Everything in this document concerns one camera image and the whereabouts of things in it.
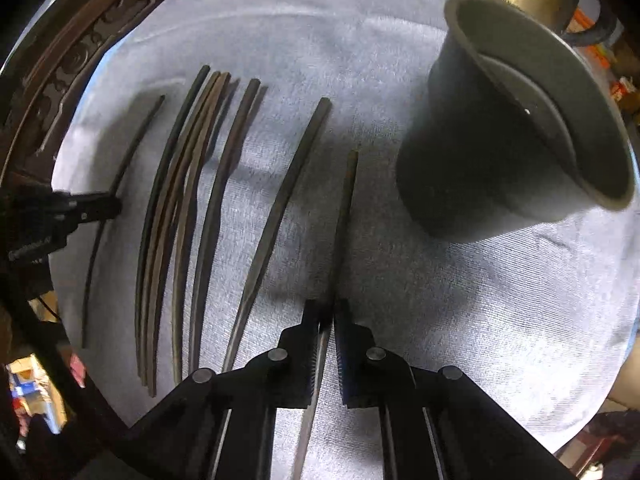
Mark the grey chopstick holder cup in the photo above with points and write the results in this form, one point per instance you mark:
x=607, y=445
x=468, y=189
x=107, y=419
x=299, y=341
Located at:
x=515, y=131

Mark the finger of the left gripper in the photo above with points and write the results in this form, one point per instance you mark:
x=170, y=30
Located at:
x=93, y=207

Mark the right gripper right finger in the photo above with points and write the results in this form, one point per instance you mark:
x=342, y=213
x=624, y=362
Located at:
x=434, y=425

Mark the carved dark wooden chair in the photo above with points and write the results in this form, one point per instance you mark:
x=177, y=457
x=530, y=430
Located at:
x=46, y=74

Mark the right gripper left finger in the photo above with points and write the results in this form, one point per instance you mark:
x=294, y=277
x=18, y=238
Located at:
x=221, y=426

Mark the brown chopstick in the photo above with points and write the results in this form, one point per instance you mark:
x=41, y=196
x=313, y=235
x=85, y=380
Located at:
x=175, y=219
x=170, y=148

